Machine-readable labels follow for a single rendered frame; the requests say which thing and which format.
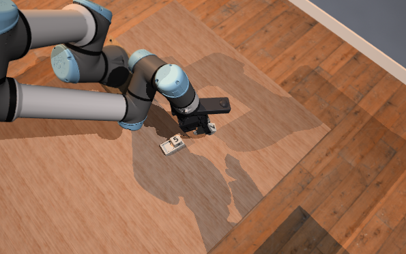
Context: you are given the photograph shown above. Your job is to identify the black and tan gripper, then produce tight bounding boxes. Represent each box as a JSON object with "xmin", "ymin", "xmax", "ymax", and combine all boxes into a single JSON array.
[{"xmin": 170, "ymin": 101, "xmax": 213, "ymax": 135}]

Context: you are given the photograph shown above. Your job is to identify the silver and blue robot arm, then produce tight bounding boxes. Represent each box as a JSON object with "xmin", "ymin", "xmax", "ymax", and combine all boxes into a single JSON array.
[{"xmin": 0, "ymin": 0, "xmax": 231, "ymax": 130}]

